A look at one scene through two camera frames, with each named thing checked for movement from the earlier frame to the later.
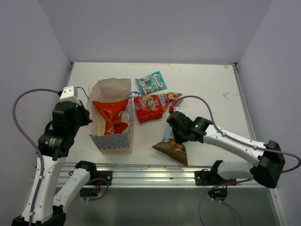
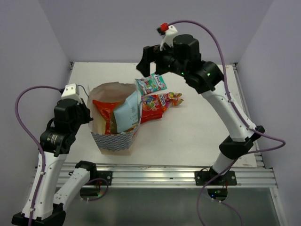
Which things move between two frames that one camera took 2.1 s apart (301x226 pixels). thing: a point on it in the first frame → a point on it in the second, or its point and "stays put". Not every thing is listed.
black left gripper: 86,113 stays put
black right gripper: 179,140 → 150,53
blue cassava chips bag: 170,146 → 129,114
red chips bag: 111,110 stays put
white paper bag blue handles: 111,89 stays put
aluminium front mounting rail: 151,174 stays put
